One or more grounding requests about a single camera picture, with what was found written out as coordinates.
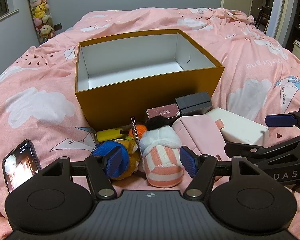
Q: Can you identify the white door frame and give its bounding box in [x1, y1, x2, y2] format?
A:
[265, 0, 290, 38]

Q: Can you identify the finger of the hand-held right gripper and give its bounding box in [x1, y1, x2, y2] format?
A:
[264, 107, 300, 130]
[224, 132, 300, 160]

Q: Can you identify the large orange cardboard box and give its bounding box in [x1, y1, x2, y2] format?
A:
[74, 29, 225, 130]

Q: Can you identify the white pink plush toy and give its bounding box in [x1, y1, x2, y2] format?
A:
[139, 116, 185, 187]

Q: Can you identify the yellow tag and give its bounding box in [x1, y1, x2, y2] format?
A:
[95, 128, 127, 142]

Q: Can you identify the black smartphone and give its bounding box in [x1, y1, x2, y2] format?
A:
[2, 139, 42, 194]

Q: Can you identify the brown printed box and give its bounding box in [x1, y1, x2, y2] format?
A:
[145, 103, 180, 124]

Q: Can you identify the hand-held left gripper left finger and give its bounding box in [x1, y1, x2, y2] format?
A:
[41, 146, 123, 199]

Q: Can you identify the white box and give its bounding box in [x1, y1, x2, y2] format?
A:
[205, 107, 269, 146]

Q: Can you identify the pink printed blanket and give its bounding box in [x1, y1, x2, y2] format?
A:
[0, 7, 300, 240]

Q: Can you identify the brown blue plush toy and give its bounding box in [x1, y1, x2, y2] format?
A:
[91, 140, 141, 180]

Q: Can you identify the dark chair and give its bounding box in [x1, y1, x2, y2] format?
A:
[255, 5, 272, 29]

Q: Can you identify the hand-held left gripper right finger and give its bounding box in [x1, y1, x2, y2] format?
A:
[179, 145, 262, 198]

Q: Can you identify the clear tube of plush toys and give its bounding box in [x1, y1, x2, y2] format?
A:
[23, 0, 57, 46]

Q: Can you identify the dark grey box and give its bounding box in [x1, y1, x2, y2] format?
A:
[175, 91, 212, 117]

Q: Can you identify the orange knitted toy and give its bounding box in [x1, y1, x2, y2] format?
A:
[128, 124, 147, 140]

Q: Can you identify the pink pouch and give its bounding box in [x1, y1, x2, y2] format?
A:
[172, 114, 227, 160]

